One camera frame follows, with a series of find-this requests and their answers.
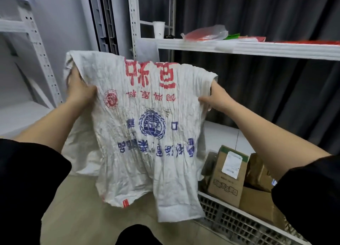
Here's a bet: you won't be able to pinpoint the person's right hand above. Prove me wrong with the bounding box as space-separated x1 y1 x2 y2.
198 79 237 114

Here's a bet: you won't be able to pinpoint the person's left hand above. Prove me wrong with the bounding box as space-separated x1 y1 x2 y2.
66 66 97 110

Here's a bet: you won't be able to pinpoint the taped cardboard box white label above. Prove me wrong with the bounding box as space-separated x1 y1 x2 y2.
244 153 278 194

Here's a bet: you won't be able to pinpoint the tall cardboard box green-edged label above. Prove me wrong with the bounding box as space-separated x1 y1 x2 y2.
207 145 250 208

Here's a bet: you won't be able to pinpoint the white woven sack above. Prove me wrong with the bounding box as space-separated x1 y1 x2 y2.
61 50 218 223

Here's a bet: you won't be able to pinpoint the plain brown cardboard box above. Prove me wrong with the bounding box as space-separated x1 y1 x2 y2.
239 186 286 231

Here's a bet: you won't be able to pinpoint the person's left forearm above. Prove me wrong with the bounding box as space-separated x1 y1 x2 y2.
13 101 85 154

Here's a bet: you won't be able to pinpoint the person's right forearm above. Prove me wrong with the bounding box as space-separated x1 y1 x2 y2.
226 104 331 182

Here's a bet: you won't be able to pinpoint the clear plastic bag red contents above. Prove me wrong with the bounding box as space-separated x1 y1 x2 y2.
180 24 229 42

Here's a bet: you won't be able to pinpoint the person's black left sleeve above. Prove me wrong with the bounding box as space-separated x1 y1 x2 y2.
0 138 72 245

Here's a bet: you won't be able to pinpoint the person's black sleeve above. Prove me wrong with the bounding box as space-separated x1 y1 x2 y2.
271 154 340 245
0 138 72 245

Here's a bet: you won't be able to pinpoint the person's black right sleeve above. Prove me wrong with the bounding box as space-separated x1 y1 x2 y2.
271 154 340 245

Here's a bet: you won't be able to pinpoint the grey curtain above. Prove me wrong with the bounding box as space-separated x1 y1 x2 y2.
138 0 340 155

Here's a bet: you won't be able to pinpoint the white metal shelf rack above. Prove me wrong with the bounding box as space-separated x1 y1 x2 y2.
127 0 340 157
0 0 64 139

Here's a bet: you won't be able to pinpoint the white tape strip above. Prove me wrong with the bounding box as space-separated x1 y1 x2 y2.
214 40 238 53

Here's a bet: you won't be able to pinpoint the white paper sheet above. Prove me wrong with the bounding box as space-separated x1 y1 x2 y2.
135 39 160 63

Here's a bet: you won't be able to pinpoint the white cylindrical appliance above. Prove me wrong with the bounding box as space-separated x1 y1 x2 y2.
78 0 133 59

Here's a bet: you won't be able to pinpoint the white paper cup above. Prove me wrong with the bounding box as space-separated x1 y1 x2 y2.
152 21 166 40

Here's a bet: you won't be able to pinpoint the pile of red ties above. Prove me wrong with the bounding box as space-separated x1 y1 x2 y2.
276 40 340 45

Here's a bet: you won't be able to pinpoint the white plastic slotted basket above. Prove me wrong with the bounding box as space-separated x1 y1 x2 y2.
196 191 310 245

